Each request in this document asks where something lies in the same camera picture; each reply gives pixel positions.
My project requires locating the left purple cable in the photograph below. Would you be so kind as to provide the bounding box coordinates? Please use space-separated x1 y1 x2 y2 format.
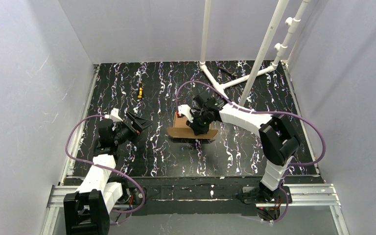
65 115 146 226

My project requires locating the purple cable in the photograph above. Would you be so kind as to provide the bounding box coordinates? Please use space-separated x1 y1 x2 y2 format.
175 80 327 224
65 115 146 226

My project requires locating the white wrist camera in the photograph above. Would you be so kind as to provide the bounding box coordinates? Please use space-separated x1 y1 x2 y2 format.
104 108 123 122
177 104 193 123

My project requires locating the brown cardboard box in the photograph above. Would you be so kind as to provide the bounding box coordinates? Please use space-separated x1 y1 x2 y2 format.
166 112 218 140

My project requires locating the white PVC pipe frame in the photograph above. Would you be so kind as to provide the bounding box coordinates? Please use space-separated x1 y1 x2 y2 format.
197 0 316 95

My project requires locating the yellow black screwdriver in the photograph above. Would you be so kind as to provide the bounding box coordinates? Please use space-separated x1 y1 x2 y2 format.
137 83 143 99

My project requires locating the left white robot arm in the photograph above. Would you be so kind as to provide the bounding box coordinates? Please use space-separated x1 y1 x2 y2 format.
63 108 152 235

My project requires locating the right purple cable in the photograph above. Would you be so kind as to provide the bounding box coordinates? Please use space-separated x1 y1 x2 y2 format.
175 80 327 224

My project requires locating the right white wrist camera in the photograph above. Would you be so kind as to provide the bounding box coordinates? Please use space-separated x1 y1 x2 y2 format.
177 104 193 123

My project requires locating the aluminium base frame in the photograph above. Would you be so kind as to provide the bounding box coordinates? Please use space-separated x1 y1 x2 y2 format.
41 65 351 235

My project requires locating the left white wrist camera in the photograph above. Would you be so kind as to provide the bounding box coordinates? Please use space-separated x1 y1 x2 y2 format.
104 108 123 122

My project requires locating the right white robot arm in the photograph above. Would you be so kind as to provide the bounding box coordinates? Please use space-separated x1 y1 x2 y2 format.
178 91 301 202

